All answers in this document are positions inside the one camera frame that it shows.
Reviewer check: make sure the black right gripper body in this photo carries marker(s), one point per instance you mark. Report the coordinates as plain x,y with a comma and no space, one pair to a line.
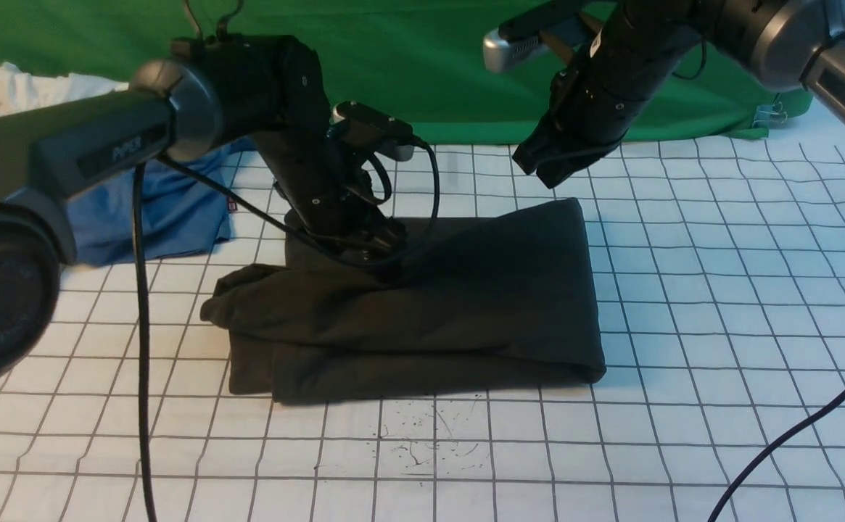
594,101

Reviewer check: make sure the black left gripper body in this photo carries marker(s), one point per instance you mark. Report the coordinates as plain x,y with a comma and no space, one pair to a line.
334,207

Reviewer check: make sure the gray long-sleeved shirt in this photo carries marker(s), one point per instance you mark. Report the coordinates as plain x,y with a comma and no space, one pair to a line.
488,304

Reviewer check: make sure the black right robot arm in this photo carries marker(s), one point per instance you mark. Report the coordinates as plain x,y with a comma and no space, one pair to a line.
784,45

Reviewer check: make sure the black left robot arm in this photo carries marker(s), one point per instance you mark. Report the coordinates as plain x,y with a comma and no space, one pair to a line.
206,94

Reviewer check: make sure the blue t-shirt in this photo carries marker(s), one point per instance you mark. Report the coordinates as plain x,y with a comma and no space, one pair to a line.
179,217

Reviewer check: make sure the white t-shirt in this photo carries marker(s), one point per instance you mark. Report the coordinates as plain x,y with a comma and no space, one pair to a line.
21,91

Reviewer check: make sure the green backdrop cloth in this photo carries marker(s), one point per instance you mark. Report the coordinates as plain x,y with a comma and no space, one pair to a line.
420,61

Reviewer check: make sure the metal binder clip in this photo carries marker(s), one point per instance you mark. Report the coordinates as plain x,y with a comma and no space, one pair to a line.
769,115

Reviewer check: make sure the white grid table cloth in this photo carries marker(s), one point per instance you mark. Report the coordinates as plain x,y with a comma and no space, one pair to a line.
719,267

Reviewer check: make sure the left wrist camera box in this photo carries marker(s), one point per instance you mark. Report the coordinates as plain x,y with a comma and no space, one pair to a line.
370,130

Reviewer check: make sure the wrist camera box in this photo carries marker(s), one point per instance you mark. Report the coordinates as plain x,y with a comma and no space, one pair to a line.
557,27
370,130

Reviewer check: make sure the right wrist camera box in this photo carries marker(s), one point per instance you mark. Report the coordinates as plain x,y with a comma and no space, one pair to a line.
557,27

